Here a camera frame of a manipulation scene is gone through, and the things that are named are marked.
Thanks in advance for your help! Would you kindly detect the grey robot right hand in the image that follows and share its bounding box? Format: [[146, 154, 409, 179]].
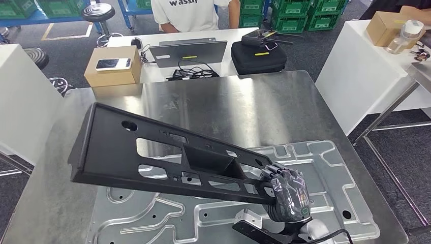
[[260, 162, 313, 225]]

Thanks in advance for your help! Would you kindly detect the black plastic panel part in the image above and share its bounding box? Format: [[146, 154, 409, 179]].
[[67, 102, 280, 206]]

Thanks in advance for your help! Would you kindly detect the steel workbench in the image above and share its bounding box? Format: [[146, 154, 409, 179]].
[[3, 70, 410, 244]]

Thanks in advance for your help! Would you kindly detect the clear plastic film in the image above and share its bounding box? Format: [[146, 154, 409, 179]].
[[269, 168, 312, 223]]

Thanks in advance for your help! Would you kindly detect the stamped sheet metal panel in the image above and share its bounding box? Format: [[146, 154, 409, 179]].
[[85, 139, 381, 244]]

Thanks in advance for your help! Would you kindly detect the black zip case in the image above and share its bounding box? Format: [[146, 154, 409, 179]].
[[231, 40, 288, 75]]

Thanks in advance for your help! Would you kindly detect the white cabinet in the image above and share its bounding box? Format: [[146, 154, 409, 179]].
[[0, 44, 65, 166], [315, 19, 431, 136]]

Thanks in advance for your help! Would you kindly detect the black remote controller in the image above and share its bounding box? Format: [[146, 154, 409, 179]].
[[241, 28, 304, 48]]

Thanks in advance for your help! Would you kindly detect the black board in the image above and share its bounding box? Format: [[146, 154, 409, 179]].
[[149, 38, 228, 69]]

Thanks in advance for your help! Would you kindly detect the white desk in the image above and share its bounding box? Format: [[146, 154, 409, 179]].
[[106, 27, 260, 84]]

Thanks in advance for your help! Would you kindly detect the steel table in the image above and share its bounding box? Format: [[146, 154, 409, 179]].
[[352, 62, 431, 236], [0, 151, 34, 178]]

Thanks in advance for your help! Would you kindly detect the cardboard box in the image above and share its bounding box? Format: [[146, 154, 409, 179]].
[[83, 45, 143, 88], [366, 11, 425, 48]]

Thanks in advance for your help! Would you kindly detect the clear plastic cup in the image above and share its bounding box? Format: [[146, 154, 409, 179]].
[[386, 19, 425, 55]]

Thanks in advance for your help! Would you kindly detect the bunch of keys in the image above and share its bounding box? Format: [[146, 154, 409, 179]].
[[409, 42, 431, 63]]

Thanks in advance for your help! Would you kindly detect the person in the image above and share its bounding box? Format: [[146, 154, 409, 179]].
[[150, 0, 241, 34], [358, 0, 431, 26]]

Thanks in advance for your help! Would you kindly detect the black flat device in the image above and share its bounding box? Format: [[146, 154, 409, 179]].
[[95, 57, 132, 71]]

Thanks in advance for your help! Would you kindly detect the black round stool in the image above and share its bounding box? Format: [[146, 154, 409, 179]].
[[23, 47, 76, 97], [81, 3, 124, 48]]

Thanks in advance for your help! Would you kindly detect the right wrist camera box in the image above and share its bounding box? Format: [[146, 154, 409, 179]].
[[234, 208, 264, 230]]

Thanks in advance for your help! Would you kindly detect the black cable coil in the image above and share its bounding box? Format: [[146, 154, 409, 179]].
[[166, 59, 220, 81]]

